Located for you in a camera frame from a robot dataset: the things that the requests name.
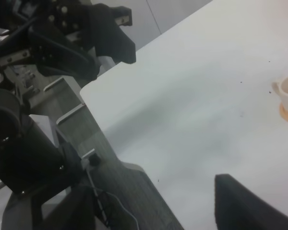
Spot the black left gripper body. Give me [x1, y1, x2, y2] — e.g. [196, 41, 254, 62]
[4, 0, 93, 53]

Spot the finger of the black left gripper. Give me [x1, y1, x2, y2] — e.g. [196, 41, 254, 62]
[0, 31, 99, 81]
[88, 3, 136, 64]

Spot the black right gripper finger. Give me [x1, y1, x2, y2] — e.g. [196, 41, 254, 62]
[214, 174, 288, 230]

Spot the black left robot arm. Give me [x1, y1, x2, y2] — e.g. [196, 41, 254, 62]
[0, 0, 136, 230]

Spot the orange coaster near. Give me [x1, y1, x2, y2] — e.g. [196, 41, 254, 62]
[279, 103, 288, 122]

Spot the grey table leg frame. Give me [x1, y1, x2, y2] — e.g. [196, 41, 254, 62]
[43, 76, 96, 158]

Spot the white cable on floor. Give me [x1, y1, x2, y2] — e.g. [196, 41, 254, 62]
[86, 165, 139, 230]

